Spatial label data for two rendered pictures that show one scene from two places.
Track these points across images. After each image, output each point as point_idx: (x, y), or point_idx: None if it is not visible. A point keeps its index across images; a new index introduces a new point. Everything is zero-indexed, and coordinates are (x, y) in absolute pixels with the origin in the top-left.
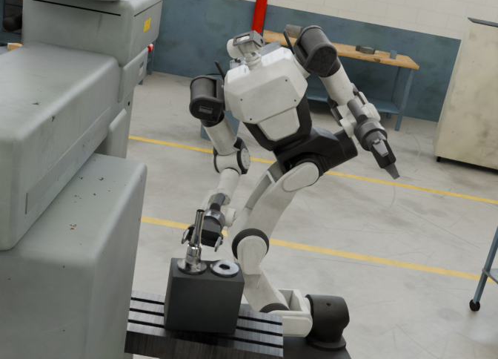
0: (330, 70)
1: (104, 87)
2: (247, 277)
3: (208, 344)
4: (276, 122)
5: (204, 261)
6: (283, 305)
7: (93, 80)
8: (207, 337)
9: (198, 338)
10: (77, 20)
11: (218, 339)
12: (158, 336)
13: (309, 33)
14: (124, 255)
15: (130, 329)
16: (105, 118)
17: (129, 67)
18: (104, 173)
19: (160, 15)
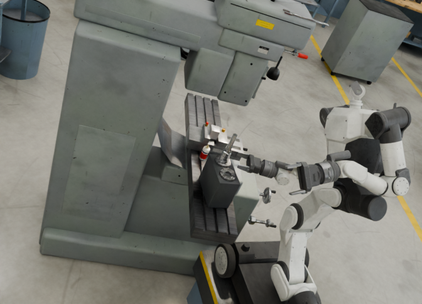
0: (381, 139)
1: (189, 20)
2: (281, 231)
3: (193, 195)
4: (333, 147)
5: (232, 168)
6: (287, 271)
7: (171, 7)
8: (199, 195)
9: (196, 191)
10: None
11: (199, 199)
12: (192, 175)
13: (394, 108)
14: (134, 76)
15: (193, 165)
16: (191, 38)
17: (233, 33)
18: (156, 46)
19: (305, 36)
